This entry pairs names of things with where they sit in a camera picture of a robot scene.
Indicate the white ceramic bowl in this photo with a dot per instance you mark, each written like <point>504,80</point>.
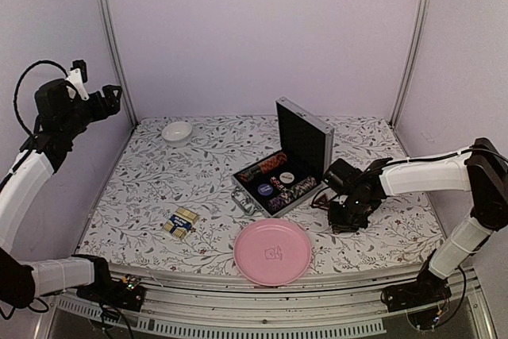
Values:
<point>177,134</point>

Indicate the red dice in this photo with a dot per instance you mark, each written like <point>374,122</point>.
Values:
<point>277,184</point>

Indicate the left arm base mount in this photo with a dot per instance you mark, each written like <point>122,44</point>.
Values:
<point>126,293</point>

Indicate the blue playing card deck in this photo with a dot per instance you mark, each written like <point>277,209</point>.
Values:
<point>180,223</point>

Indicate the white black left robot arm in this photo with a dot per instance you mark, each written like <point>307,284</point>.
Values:
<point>21,283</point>

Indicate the aluminium poker chip case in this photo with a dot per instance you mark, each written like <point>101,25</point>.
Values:
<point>307,141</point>

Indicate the lower row of poker chips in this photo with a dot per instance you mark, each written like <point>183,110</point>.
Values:
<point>291,195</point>

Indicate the upper row of poker chips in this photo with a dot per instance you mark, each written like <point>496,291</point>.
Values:
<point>263,167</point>

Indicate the black triangular card box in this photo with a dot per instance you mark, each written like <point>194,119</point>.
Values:
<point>320,202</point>

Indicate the row of poker chips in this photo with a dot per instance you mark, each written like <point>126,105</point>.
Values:
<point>291,195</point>
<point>263,167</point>

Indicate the clear dealer button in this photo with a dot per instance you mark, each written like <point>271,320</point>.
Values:
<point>286,177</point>

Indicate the aluminium frame post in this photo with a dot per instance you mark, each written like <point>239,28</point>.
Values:
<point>115,58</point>
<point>410,63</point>

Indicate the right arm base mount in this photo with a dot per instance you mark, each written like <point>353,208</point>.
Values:
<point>422,291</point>

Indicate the right aluminium frame post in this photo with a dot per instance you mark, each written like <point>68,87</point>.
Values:
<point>410,63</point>

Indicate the pink plastic plate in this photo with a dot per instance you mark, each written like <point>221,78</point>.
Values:
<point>272,252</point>

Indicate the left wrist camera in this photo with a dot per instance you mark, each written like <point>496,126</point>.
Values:
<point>77,77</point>

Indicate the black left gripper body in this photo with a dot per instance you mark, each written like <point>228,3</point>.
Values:
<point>74,120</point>

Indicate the left aluminium frame post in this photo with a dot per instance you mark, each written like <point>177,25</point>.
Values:
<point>115,58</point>

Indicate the purple small blind button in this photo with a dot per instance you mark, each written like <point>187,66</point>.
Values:
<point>265,189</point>

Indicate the front aluminium rail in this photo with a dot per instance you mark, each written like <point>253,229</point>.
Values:
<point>349,305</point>

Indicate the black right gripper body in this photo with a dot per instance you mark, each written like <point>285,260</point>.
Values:
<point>356,204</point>

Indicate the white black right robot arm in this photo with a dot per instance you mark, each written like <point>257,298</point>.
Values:
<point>478,169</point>

